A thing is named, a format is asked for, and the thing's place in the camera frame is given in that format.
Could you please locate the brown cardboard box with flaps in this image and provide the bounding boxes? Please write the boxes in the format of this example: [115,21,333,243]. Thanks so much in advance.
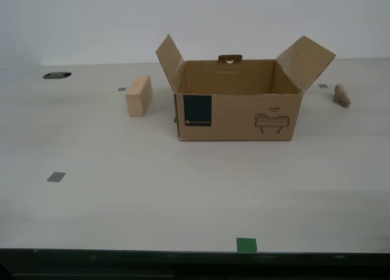
[155,33,337,142]

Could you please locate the light wooden block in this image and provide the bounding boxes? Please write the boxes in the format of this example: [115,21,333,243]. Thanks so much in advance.
[125,75,152,117]

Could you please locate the speckled beige rock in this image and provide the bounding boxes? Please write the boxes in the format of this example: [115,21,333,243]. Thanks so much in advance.
[333,83,352,110]

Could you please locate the black oval cable grommet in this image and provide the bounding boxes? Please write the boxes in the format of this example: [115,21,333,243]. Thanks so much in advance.
[42,72,73,80]

